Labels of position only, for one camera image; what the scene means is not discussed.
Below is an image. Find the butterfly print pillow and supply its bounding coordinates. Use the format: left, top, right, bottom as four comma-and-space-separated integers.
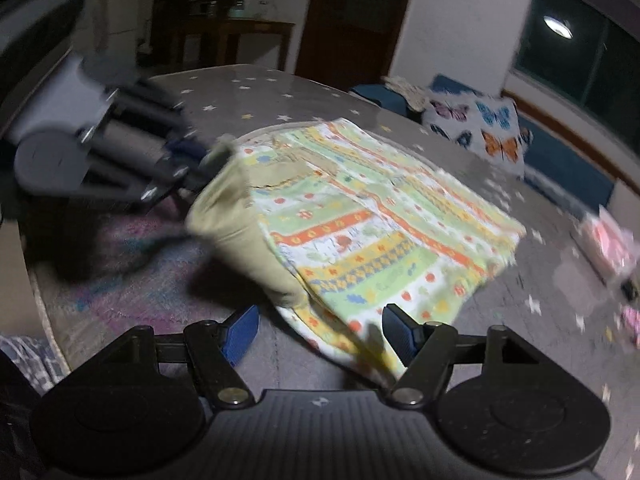
421, 91, 534, 179

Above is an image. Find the blue sofa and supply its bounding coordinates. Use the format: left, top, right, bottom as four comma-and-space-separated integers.
349, 74, 617, 207

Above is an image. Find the pink plastic packet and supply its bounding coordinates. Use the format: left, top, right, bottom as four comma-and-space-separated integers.
578, 206, 640, 288

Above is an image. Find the dark window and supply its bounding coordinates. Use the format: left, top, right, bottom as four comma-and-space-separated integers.
511, 0, 640, 128

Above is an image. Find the white standing air conditioner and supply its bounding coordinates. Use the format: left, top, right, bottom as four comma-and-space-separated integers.
102, 0, 152, 55

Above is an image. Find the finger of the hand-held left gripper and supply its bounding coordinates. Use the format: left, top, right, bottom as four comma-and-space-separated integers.
79, 150, 215, 205
106, 79, 202, 142

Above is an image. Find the brown wooden door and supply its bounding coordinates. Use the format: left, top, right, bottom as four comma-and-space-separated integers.
294, 0, 420, 94

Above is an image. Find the small pink item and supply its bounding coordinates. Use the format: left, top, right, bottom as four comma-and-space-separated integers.
619, 305, 640, 347

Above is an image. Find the dark wooden table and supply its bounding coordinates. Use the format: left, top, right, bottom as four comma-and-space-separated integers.
176, 17, 297, 72

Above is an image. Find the colourful patterned garment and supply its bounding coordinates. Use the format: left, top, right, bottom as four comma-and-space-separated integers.
186, 117, 529, 382

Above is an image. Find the plaid cloth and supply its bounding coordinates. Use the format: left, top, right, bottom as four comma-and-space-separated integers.
0, 334, 71, 397

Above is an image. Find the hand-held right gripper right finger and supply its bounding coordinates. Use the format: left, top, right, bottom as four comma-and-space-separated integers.
382, 303, 542, 409

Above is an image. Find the grey star-print bedsheet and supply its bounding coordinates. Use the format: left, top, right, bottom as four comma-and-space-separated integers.
20, 63, 640, 480

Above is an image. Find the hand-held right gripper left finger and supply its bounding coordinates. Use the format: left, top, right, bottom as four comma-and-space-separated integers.
118, 304, 261, 409

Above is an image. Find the white lace cloth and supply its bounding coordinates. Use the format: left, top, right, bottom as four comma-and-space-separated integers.
382, 75, 432, 111

